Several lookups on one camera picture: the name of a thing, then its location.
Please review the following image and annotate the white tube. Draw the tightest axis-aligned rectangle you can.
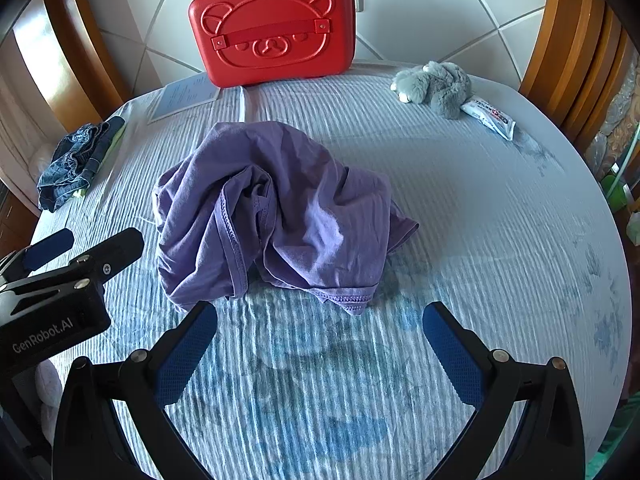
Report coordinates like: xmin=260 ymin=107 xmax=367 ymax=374
xmin=460 ymin=96 xmax=516 ymax=142

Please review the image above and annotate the purple shirt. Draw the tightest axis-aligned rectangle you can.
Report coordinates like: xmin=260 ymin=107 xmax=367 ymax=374
xmin=152 ymin=121 xmax=421 ymax=317

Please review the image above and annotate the red bear case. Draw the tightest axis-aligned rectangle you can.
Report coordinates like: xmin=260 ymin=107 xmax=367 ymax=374
xmin=188 ymin=0 xmax=357 ymax=89

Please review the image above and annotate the blue denim garment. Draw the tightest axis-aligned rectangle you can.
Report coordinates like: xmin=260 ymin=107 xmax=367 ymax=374
xmin=36 ymin=116 xmax=126 ymax=212

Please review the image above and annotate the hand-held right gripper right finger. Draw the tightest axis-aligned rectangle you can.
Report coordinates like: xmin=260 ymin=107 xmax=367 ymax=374
xmin=422 ymin=301 xmax=586 ymax=480

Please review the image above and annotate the white padded headboard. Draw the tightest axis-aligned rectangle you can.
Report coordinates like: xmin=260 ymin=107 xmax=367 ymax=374
xmin=82 ymin=0 xmax=556 ymax=106

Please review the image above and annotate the light blue paper sheet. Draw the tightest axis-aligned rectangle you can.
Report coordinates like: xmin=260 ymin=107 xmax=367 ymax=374
xmin=148 ymin=74 xmax=221 ymax=123

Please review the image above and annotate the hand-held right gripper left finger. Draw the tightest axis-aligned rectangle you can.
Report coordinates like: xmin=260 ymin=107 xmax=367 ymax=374
xmin=52 ymin=301 xmax=219 ymax=480

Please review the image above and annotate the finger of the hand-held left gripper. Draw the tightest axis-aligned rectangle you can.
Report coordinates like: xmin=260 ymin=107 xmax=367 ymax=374
xmin=30 ymin=227 xmax=145 ymax=288
xmin=0 ymin=228 xmax=75 ymax=281

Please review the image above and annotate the green plastic item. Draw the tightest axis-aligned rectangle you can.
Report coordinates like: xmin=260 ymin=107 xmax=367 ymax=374
xmin=602 ymin=175 xmax=637 ymax=211

